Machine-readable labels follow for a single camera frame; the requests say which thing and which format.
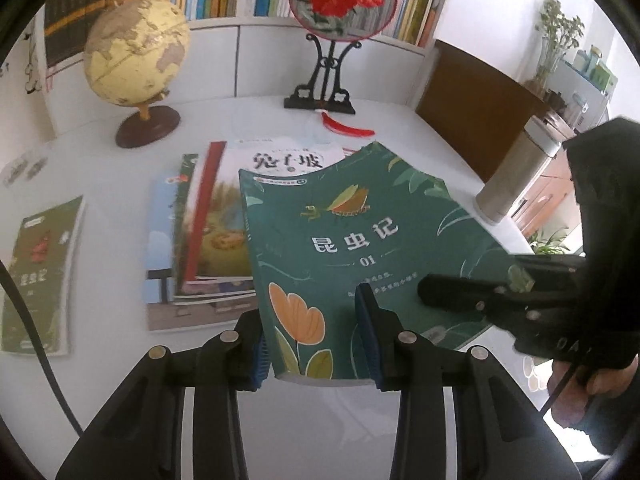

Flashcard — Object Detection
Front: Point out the person's right hand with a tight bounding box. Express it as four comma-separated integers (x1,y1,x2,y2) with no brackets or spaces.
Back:
547,355,640,436

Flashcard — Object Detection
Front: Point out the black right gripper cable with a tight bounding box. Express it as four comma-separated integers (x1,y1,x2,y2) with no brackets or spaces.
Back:
537,360,588,416

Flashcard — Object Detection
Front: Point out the glass vase with dried flowers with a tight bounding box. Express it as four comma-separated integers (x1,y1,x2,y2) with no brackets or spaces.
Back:
532,0,586,91

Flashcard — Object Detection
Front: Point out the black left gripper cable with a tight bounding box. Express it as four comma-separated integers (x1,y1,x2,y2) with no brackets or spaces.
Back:
0,260,86,438

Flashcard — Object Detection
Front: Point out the black carved fan stand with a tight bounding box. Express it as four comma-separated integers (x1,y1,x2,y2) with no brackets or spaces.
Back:
284,34,357,115

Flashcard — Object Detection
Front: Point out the rabbits cover book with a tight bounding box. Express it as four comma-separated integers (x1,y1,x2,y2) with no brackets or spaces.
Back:
182,136,347,293

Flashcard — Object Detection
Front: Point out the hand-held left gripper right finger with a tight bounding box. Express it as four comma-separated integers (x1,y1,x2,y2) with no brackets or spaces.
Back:
354,290,576,480

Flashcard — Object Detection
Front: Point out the green leafy cover book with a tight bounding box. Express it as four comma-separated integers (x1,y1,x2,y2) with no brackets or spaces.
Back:
172,154,201,291

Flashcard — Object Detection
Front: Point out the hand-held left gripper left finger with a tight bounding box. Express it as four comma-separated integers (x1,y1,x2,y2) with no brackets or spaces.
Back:
55,310,275,480

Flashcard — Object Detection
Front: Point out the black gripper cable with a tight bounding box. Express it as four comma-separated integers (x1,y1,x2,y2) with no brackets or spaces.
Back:
0,260,86,438
537,360,588,416

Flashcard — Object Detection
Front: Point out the embroidered round fan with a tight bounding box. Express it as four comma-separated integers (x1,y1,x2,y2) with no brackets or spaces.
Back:
289,0,399,42

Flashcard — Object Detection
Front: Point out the silver thermos cup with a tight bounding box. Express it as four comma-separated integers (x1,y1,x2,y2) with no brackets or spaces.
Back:
475,116,563,224

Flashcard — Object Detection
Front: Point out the red tassel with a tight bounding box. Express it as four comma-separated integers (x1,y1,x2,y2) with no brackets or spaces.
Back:
316,109,376,138

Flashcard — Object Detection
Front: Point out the light blue poetry book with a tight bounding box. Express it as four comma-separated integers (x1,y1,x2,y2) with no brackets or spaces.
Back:
145,174,258,333

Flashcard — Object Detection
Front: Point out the beige desk globe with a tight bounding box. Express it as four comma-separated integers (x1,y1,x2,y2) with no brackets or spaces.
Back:
84,0,191,149

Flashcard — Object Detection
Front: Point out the green potted plant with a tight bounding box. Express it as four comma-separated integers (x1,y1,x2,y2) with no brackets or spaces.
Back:
530,230,583,258

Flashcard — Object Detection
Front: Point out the olive green book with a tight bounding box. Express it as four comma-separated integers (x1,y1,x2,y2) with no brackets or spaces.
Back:
0,195,86,357

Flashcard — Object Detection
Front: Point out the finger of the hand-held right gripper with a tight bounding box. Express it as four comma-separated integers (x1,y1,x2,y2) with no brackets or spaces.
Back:
417,273,531,341
507,255,586,286

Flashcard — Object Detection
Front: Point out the dark green orange flower book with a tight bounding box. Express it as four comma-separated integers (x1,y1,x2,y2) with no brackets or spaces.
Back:
238,141,523,386

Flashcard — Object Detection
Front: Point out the white appliance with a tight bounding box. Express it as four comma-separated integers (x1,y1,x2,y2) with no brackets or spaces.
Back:
555,60,613,133

